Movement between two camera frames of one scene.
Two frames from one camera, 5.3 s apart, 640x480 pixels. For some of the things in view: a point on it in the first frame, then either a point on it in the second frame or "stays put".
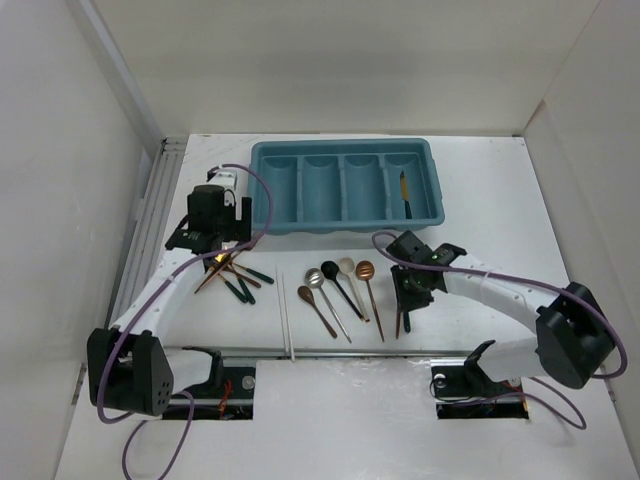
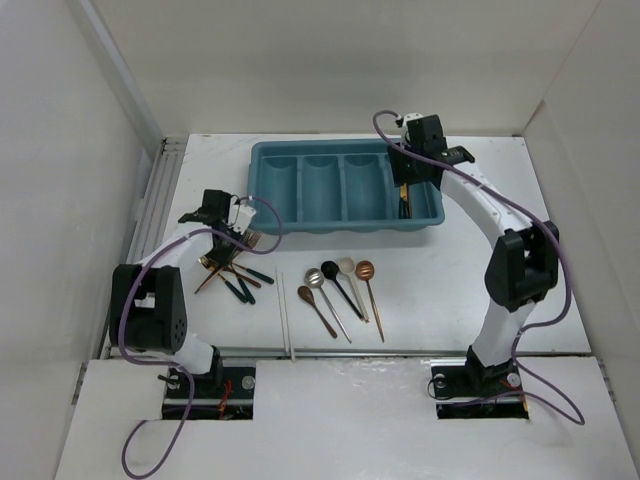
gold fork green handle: (234, 290) stays put
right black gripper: (406, 300) -> (400, 173)
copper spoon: (365, 271) stays put
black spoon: (330, 270) stays put
